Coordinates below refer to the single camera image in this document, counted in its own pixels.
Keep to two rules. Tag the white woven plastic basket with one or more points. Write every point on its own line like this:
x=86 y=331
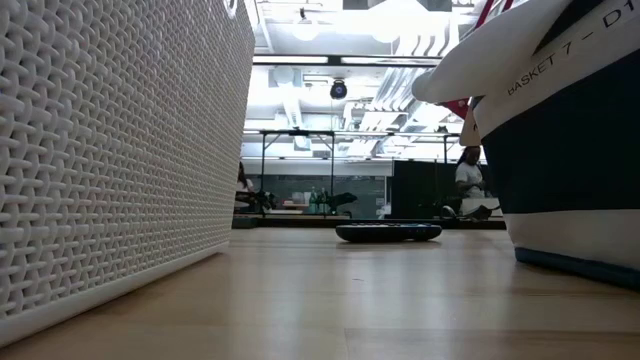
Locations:
x=115 y=165

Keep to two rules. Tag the black partition panel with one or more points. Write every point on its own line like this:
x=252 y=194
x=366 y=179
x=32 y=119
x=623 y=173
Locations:
x=420 y=187

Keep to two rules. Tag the white garment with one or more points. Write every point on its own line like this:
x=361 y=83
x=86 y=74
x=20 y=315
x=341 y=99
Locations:
x=490 y=55

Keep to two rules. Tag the black overhead camera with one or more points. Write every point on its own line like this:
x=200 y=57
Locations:
x=338 y=90

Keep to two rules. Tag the person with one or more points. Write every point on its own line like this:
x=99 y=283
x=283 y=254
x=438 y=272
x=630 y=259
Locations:
x=469 y=177
x=243 y=185

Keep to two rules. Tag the beige fabric tag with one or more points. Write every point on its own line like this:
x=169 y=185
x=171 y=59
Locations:
x=470 y=130

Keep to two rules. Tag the round ceiling lamp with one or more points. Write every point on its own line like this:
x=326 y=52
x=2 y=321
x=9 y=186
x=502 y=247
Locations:
x=305 y=29

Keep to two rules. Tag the black remote control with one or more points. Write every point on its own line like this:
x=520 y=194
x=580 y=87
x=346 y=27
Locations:
x=387 y=233

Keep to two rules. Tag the background black robot arm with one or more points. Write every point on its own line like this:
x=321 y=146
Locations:
x=342 y=200

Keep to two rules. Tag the green bottle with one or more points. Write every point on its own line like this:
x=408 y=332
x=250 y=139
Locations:
x=313 y=201
x=323 y=201

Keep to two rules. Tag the black background frame stand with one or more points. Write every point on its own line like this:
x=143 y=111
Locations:
x=297 y=133

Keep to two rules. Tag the navy fabric basket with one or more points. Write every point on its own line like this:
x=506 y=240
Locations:
x=565 y=165

